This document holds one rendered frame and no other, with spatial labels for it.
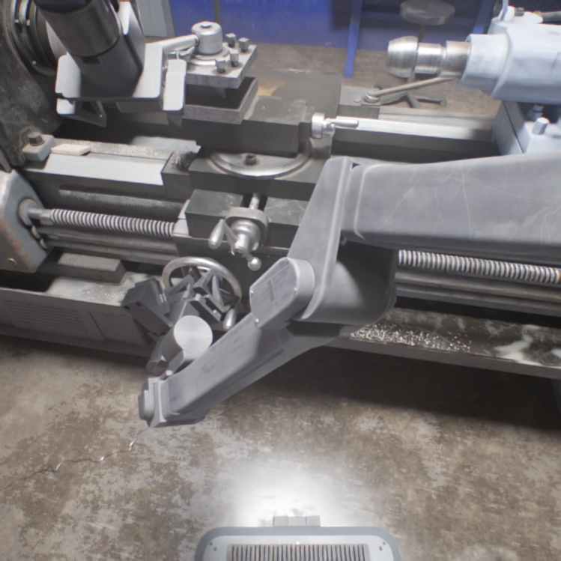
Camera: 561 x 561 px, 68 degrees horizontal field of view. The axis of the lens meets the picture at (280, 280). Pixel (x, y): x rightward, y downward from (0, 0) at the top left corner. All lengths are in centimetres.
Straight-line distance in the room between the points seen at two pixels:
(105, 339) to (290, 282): 158
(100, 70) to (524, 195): 39
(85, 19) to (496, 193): 35
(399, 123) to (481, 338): 71
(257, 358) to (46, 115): 114
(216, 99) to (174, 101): 50
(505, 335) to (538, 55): 79
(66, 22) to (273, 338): 32
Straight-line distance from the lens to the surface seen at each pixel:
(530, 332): 154
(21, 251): 141
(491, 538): 166
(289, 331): 36
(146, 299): 64
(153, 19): 467
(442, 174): 28
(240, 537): 126
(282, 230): 96
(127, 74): 50
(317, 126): 100
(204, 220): 100
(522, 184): 25
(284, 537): 126
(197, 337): 60
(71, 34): 45
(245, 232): 90
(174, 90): 52
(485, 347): 144
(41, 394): 190
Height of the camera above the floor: 150
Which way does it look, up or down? 49 degrees down
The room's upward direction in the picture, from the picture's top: straight up
